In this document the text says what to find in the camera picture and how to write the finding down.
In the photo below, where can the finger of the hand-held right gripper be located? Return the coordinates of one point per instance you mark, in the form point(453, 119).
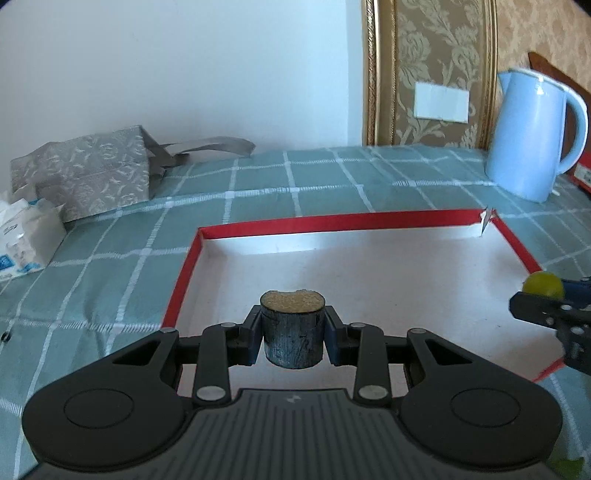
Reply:
point(535, 308)
point(577, 290)

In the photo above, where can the grey patterned bag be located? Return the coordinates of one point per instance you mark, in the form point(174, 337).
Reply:
point(87, 170)

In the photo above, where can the pale green leafy piece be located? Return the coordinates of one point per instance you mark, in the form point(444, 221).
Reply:
point(567, 468)

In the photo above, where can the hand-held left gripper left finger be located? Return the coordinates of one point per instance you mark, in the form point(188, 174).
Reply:
point(253, 334)

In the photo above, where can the small red box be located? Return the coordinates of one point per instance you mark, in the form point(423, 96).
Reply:
point(582, 173)

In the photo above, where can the light blue electric kettle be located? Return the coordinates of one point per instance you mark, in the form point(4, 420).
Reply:
point(526, 138)

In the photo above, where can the green tomato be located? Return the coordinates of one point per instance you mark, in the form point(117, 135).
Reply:
point(542, 284)

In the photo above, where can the red cardboard box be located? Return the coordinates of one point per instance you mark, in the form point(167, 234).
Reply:
point(369, 277)

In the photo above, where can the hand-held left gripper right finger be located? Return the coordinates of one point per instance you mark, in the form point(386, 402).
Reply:
point(330, 334)

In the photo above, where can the white tissue pack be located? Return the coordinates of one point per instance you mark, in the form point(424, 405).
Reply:
point(23, 240)

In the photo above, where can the white wall switch panel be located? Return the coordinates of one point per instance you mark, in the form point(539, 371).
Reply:
point(441, 102)

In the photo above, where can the gold wall moulding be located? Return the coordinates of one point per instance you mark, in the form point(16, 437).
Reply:
point(378, 69)

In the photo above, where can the teal checked tablecloth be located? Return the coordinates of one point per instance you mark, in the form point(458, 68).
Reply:
point(300, 184)

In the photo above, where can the short dark sugarcane piece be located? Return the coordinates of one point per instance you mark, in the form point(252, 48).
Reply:
point(293, 332)

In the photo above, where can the brown wooden chair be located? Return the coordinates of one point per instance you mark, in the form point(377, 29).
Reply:
point(554, 69)

